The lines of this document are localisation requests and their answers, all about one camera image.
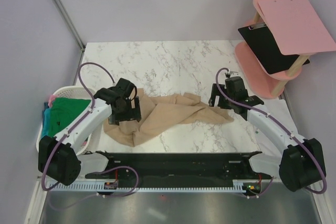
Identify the pink paper sheet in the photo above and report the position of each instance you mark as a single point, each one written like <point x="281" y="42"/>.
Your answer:
<point x="296" y="27"/>

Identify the white plastic laundry basket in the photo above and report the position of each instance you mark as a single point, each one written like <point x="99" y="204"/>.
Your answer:
<point x="73" y="92"/>

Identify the black clipboard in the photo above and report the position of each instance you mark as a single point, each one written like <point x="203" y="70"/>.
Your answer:
<point x="262" y="43"/>

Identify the blue t shirt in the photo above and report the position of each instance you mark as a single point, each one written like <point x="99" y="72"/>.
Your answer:
<point x="46" y="124"/>

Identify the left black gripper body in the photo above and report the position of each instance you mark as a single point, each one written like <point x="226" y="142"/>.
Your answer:
<point x="126" y="113"/>

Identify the white paper sheet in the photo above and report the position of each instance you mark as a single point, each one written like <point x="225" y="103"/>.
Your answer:
<point x="278" y="108"/>

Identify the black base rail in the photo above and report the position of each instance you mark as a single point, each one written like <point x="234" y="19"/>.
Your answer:
<point x="136" y="167"/>

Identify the white slotted cable duct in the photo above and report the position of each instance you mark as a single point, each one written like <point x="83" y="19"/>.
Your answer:
<point x="163" y="185"/>

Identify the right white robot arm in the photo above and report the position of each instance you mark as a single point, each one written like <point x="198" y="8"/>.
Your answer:
<point x="301" y="163"/>

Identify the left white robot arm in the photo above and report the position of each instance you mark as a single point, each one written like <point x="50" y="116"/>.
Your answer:
<point x="57" y="155"/>

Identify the beige t shirt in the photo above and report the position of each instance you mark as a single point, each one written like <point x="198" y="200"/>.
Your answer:
<point x="161" y="113"/>

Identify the green t shirt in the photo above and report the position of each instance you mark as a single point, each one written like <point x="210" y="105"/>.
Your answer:
<point x="63" y="112"/>

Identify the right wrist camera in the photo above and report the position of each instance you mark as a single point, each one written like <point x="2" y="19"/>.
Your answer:
<point x="229" y="73"/>

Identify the pink two-tier side table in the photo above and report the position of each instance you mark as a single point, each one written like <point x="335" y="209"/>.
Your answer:
<point x="263" y="84"/>

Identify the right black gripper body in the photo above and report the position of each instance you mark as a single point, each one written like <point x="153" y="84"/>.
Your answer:
<point x="224" y="103"/>

